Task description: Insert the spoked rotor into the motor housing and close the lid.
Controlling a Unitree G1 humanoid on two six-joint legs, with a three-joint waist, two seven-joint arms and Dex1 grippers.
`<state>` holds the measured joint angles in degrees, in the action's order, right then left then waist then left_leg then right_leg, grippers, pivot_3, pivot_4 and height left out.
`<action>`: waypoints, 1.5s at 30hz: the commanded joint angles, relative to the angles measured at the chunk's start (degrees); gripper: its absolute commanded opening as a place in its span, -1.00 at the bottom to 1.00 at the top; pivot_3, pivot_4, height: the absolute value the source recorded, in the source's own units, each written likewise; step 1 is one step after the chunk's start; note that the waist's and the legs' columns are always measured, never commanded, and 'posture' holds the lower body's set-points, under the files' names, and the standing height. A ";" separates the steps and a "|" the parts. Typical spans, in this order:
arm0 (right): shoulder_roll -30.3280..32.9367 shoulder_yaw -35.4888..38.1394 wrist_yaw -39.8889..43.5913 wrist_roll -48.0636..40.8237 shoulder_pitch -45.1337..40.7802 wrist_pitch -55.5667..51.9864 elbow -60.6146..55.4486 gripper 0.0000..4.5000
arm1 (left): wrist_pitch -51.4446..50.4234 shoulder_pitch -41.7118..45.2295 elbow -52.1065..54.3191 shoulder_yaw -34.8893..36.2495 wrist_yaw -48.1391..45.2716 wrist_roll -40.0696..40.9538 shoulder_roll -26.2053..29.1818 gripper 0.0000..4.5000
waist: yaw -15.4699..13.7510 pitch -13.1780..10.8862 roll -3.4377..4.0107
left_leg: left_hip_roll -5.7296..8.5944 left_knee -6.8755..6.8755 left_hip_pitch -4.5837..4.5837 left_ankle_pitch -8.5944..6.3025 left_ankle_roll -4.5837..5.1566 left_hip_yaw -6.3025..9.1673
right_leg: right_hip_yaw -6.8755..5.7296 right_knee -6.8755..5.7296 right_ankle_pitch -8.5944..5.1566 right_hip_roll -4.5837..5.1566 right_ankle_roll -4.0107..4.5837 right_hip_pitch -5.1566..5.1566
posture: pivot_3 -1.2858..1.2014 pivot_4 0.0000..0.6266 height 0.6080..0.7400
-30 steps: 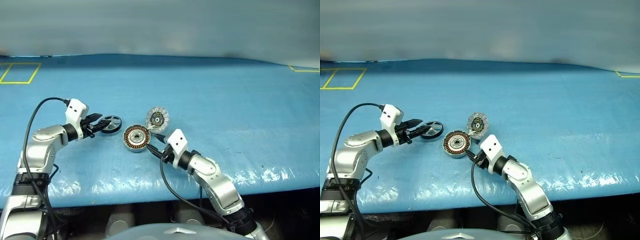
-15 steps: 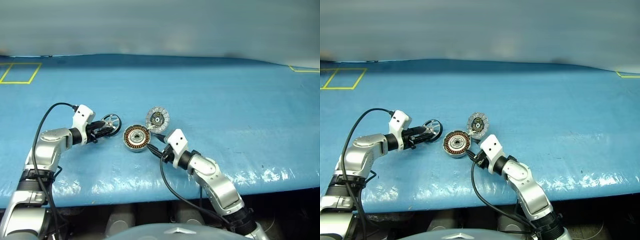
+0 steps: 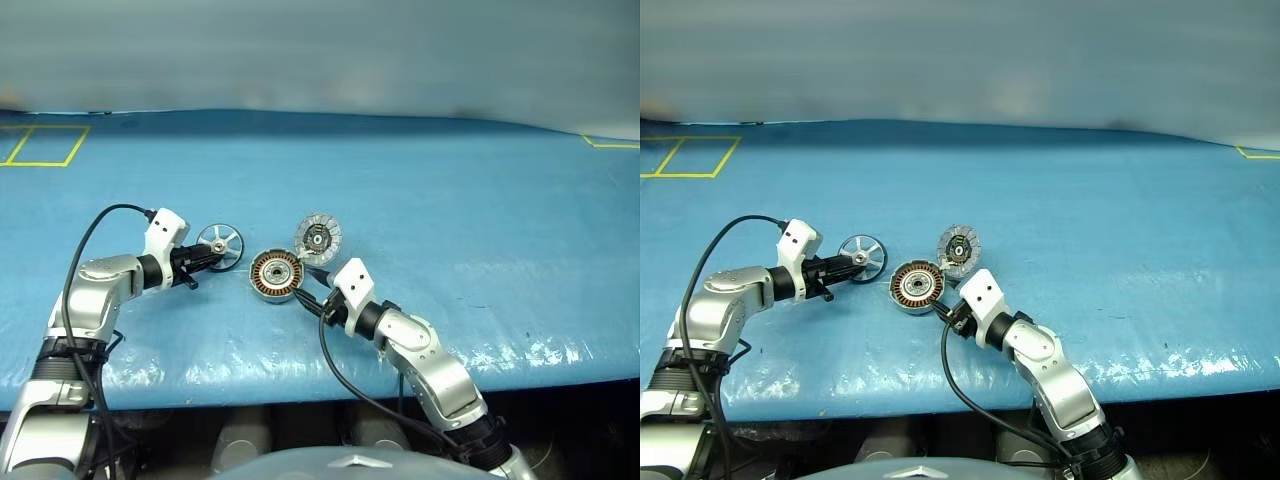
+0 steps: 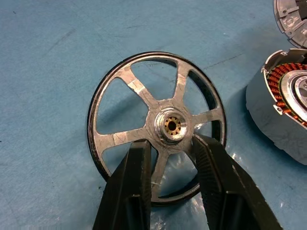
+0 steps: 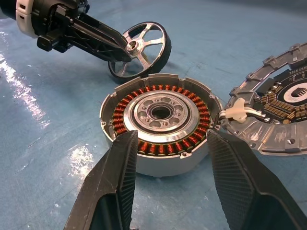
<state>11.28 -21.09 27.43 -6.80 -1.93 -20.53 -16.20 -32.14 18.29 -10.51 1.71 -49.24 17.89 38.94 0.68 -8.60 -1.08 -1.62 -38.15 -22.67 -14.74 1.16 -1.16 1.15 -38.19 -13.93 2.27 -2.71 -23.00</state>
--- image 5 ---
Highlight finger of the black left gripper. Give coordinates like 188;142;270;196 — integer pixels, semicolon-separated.
78;13;128;48
70;22;133;64

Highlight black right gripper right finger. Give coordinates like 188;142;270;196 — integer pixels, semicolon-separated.
206;128;307;230

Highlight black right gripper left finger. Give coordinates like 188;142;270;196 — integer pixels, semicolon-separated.
63;130;140;230

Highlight silver motor housing copper windings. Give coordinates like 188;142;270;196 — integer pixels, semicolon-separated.
99;73;225;178

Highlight blue plastic table cover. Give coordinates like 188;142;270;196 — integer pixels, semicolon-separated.
0;0;307;230

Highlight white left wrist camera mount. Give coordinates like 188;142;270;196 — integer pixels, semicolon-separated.
15;0;40;39

